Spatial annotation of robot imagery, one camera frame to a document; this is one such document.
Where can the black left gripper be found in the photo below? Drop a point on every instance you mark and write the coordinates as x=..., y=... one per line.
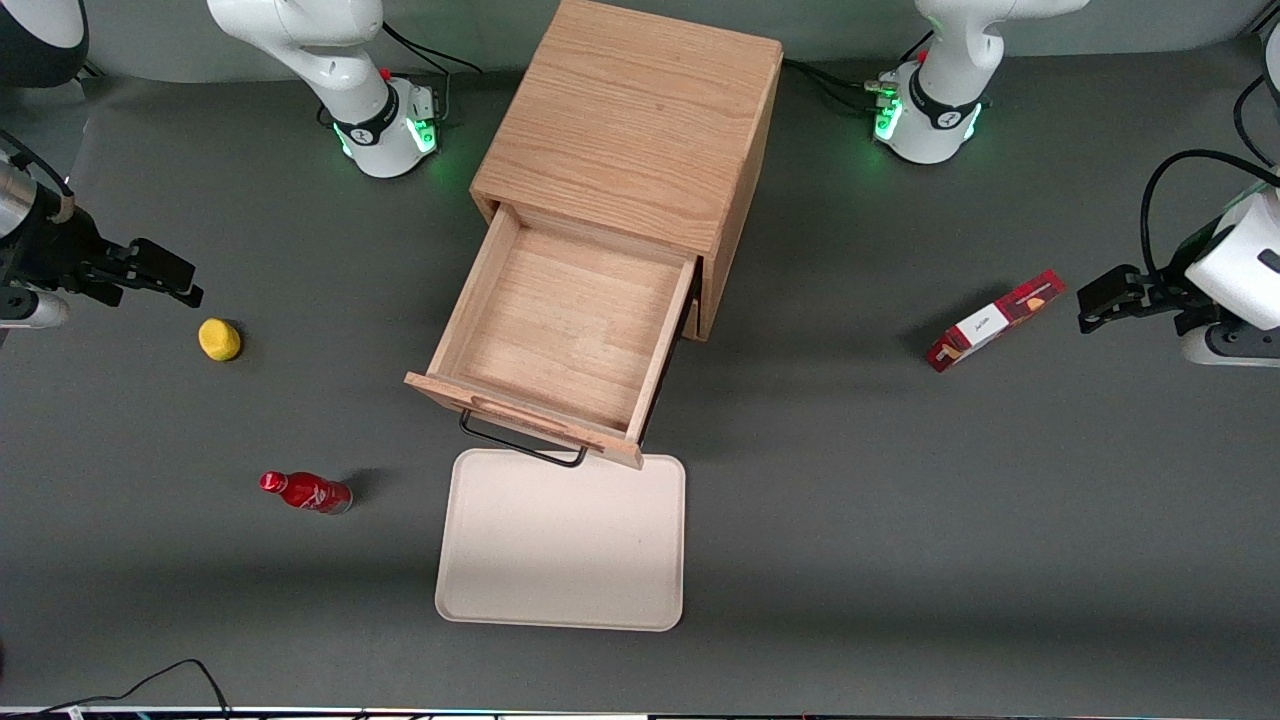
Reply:
x=1166, y=296

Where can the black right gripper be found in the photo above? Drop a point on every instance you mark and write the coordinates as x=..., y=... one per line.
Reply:
x=52, y=252

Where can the wooden drawer with shallow tray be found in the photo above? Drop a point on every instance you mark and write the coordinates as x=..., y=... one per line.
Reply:
x=565, y=320

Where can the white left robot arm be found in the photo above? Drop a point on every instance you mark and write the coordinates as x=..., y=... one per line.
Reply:
x=940, y=100

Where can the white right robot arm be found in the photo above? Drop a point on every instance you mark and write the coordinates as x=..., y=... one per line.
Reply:
x=350, y=80

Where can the wooden drawer cabinet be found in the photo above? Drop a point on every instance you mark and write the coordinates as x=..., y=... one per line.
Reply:
x=630, y=110

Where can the yellow lemon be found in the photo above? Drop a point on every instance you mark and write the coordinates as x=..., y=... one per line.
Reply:
x=219, y=340

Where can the red and white carton box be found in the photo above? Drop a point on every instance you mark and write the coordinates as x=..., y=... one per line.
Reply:
x=990, y=322

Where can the red soda bottle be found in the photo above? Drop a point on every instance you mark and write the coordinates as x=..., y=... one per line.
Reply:
x=305, y=492

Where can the beige rectangular tray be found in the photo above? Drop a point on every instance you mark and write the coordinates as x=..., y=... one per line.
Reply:
x=565, y=550

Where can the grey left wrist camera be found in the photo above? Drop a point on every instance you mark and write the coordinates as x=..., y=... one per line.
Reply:
x=1235, y=346

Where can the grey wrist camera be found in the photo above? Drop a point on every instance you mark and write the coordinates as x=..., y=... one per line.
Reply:
x=1235, y=346
x=30, y=310

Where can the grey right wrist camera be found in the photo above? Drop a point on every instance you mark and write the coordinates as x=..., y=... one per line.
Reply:
x=30, y=310

